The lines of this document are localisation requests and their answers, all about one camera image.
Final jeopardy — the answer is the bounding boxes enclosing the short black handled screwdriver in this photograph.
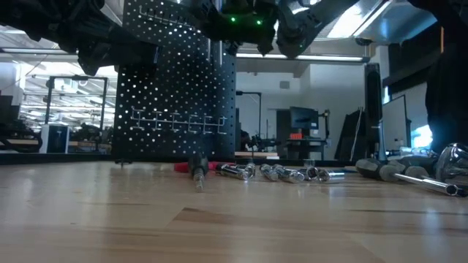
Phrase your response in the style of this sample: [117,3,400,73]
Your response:
[188,155,210,194]

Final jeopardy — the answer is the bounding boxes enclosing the grey black handled screwdriver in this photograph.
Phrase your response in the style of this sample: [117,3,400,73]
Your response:
[355,157,460,197]
[404,165,468,198]

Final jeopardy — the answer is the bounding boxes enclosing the white board panel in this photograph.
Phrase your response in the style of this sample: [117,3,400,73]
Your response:
[382,94,412,154]

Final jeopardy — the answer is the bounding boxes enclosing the black pegboard bin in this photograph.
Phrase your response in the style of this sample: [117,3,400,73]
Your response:
[116,34,161,74]

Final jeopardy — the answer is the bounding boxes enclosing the ceiling light strip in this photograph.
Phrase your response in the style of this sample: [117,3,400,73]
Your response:
[0,48,80,56]
[236,53,366,62]

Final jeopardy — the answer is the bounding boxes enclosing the black perforated pegboard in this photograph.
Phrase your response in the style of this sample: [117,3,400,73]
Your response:
[111,0,238,164]

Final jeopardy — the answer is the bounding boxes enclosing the thin black stand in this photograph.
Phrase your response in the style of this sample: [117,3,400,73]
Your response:
[235,90,263,142]

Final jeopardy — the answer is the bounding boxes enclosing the light wood workbench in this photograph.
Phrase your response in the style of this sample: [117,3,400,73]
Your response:
[0,140,113,148]

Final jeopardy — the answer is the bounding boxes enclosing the black equipment stack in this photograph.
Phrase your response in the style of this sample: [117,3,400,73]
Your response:
[0,94,44,154]

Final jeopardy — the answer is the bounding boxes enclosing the black computer monitor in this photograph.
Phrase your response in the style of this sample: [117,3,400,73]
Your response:
[290,106,320,131]

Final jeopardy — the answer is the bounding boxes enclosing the person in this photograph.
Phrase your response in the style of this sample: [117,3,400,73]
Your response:
[239,129,253,153]

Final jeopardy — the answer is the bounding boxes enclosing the black office desk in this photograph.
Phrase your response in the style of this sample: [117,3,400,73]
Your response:
[283,137,330,161]

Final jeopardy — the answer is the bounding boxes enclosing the black leaning panel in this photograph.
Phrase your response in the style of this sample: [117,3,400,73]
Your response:
[334,107,366,161]

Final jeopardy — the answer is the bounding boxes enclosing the tall black pillar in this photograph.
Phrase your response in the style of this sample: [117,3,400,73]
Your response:
[364,62,383,161]

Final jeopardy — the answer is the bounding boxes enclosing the black eyeglasses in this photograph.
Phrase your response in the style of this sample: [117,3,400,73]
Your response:
[434,142,468,187]

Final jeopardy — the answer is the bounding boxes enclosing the black gantry frame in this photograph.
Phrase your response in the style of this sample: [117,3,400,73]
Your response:
[45,75,110,127]

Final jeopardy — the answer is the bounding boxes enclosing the silver wire screwdriver rail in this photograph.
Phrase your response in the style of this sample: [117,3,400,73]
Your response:
[137,4,198,30]

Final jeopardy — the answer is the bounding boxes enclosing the silver wire ring rail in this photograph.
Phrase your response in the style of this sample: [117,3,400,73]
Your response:
[129,106,228,135]

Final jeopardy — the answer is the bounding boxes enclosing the black aluminium frame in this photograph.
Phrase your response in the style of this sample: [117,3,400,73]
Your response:
[0,152,366,168]

